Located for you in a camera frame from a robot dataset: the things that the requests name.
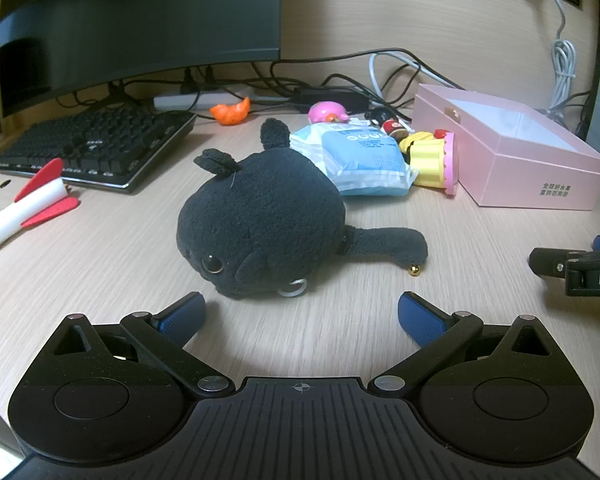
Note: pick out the black curved monitor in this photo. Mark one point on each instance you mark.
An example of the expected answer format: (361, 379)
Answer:
(130, 10)

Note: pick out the black plush toy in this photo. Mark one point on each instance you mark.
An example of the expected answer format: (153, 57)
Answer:
(260, 200)

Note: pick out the yellow pink cupcake toy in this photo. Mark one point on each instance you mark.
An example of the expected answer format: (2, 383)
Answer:
(427, 160)

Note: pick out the grey power strip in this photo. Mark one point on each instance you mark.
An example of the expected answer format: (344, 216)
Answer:
(175, 101)

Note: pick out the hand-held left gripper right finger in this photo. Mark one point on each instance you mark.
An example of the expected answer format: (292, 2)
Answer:
(420, 317)

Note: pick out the light wooden desktop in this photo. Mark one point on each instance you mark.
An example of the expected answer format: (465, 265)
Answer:
(130, 270)

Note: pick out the pink round toy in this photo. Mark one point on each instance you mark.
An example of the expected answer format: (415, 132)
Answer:
(325, 110)

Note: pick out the pink box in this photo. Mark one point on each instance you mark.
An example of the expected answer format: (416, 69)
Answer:
(530, 180)

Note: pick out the orange toy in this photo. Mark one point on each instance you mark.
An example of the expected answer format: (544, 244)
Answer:
(227, 114)

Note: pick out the black keyboard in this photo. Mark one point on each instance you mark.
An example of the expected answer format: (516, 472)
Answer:
(95, 145)

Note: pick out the small red black figurine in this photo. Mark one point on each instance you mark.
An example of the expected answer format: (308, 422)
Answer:
(392, 126)

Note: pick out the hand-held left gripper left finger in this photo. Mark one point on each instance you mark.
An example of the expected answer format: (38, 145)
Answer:
(185, 317)

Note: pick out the blue tissue packet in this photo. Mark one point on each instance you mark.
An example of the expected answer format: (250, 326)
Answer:
(365, 155)

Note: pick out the red white foam rocket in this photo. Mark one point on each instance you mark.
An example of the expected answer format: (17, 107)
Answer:
(10, 220)

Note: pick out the black power adapter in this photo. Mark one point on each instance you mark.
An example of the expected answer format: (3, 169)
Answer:
(330, 96)

